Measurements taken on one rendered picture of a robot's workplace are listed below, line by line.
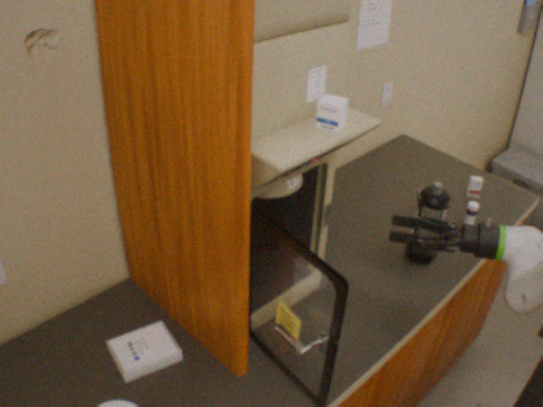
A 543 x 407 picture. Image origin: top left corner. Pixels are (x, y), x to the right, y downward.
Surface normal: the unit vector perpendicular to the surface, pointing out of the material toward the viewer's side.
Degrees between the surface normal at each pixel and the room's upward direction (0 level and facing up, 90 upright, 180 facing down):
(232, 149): 90
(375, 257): 0
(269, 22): 90
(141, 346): 0
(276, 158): 0
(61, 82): 90
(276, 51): 90
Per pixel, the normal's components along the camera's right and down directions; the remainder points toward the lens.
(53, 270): 0.70, 0.43
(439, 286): 0.04, -0.82
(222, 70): -0.71, 0.37
